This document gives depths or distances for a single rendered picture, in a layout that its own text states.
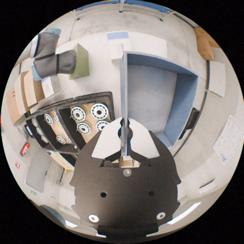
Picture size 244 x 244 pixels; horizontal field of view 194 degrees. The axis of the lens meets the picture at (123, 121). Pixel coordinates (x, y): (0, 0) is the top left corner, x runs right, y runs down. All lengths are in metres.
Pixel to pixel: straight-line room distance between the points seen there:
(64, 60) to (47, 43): 0.14
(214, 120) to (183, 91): 2.69
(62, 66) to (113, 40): 0.30
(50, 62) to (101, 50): 0.33
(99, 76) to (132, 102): 0.41
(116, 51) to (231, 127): 2.84
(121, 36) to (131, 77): 0.39
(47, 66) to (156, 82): 0.43
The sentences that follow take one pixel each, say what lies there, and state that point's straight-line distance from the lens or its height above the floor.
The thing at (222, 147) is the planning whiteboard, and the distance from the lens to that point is 2.91.
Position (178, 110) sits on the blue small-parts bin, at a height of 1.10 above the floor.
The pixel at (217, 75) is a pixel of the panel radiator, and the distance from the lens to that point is 2.85.
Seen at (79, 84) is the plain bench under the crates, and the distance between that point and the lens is 0.59.
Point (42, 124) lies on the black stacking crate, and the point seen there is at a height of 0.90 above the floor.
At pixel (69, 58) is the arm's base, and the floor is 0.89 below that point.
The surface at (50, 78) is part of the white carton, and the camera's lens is 0.65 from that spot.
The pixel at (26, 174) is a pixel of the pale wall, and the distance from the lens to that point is 3.55.
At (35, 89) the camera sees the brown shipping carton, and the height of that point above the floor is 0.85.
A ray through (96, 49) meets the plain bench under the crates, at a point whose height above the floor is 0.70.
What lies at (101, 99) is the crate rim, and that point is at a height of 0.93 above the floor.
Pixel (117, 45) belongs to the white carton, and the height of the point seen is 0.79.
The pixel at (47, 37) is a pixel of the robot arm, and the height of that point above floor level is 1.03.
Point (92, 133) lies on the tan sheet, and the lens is 0.56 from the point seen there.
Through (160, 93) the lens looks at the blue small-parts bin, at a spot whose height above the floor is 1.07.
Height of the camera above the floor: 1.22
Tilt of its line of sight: 57 degrees down
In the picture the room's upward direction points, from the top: 170 degrees clockwise
